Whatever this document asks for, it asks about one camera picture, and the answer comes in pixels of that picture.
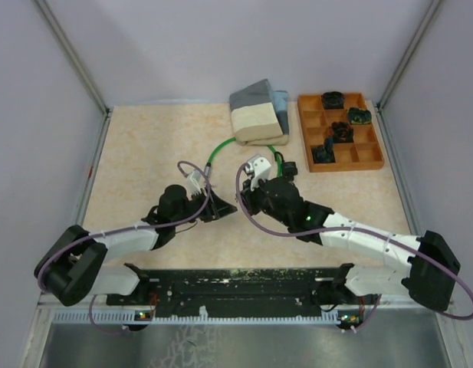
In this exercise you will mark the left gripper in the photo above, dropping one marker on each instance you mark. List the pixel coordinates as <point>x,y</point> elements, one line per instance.
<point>218,208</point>

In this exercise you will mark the wooden compartment tray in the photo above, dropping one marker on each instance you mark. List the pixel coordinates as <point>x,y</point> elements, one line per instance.
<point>364,153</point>

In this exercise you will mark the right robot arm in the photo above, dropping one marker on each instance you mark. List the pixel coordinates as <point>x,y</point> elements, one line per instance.
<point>419,267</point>

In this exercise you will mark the aluminium frame post right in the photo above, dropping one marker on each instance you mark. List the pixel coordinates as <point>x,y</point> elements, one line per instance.
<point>427,21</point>

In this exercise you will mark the dark rolled item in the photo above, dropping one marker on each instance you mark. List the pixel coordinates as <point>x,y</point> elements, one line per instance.
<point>357,116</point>
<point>341,132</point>
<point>333,100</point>
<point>324,153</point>

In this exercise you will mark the black Kaijing padlock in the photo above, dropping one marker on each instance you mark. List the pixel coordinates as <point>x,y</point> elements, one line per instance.
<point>286,169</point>

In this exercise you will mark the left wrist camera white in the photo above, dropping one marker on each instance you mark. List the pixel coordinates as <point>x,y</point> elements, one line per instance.
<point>193,183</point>

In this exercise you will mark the aluminium frame post left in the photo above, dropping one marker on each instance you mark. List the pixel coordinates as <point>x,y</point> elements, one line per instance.
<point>71,54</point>

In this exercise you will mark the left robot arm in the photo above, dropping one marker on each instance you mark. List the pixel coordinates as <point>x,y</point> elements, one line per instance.
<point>74,267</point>

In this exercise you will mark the dark rolled item top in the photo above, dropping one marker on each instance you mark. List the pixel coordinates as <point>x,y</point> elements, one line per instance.
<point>333,100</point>

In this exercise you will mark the aluminium frame post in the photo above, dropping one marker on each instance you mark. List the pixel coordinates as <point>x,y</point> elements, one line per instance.
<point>71,54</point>
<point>427,21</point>

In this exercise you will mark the dark rolled item middle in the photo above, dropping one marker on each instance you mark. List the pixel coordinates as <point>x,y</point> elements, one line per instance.
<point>341,132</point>

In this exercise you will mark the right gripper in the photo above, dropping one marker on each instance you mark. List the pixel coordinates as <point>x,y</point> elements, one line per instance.
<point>247,196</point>

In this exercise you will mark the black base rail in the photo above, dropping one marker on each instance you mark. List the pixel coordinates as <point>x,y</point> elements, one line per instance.
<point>243,292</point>

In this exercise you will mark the folded grey beige cloth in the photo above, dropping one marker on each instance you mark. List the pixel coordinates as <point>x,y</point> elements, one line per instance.
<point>259,115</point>

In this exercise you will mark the dark rolled item right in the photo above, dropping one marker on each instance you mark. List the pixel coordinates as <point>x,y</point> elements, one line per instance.
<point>357,116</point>

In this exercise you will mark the dark rolled item lower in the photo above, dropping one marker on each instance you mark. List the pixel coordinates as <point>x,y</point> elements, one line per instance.
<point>324,153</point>

